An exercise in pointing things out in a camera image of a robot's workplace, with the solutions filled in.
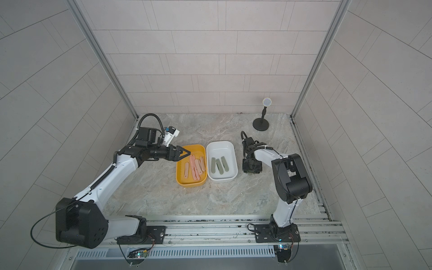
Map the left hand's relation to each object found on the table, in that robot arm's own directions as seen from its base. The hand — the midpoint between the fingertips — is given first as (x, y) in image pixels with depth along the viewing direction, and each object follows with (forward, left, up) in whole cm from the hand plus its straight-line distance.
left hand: (187, 151), depth 77 cm
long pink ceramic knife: (+1, 0, -18) cm, 18 cm away
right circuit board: (-37, -42, -18) cm, 58 cm away
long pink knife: (-3, -3, -17) cm, 18 cm away
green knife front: (+2, -11, -18) cm, 21 cm away
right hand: (+1, -31, -20) cm, 37 cm away
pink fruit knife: (-2, +3, -17) cm, 18 cm away
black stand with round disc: (+31, -43, -15) cm, 55 cm away
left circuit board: (-38, +15, -16) cm, 44 cm away
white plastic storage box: (+5, -16, -17) cm, 24 cm away
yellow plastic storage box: (+11, -2, -15) cm, 19 cm away
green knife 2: (+2, -18, -17) cm, 25 cm away
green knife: (+1, -15, -17) cm, 23 cm away
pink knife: (+1, -3, -17) cm, 17 cm away
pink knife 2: (+1, -5, -17) cm, 18 cm away
